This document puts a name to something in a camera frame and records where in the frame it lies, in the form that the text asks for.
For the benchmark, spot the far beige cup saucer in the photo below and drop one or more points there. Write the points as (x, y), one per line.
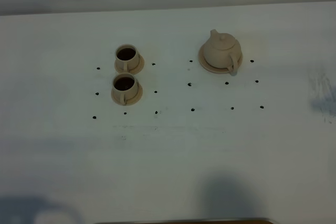
(139, 66)

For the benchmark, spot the near beige cup saucer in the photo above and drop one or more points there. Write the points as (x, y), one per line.
(135, 97)

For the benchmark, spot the beige cup saucer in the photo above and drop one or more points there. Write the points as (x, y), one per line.
(135, 97)
(139, 66)

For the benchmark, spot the near beige teacup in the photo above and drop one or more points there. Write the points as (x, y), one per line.
(124, 88)

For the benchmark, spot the far beige teacup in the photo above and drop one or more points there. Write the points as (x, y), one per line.
(126, 58)

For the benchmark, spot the beige teacup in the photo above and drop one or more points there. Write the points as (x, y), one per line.
(126, 58)
(124, 88)

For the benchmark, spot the beige teapot saucer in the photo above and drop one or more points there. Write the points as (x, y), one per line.
(203, 62)

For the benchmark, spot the beige ceramic teapot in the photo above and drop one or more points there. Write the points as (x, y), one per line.
(222, 41)

